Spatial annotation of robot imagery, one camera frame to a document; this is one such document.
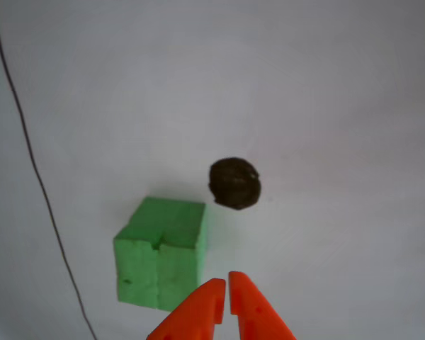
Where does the green foam block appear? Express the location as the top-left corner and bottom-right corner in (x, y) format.
(113, 196), (207, 312)

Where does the black dot mark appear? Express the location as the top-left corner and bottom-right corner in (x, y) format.
(208, 157), (262, 210)

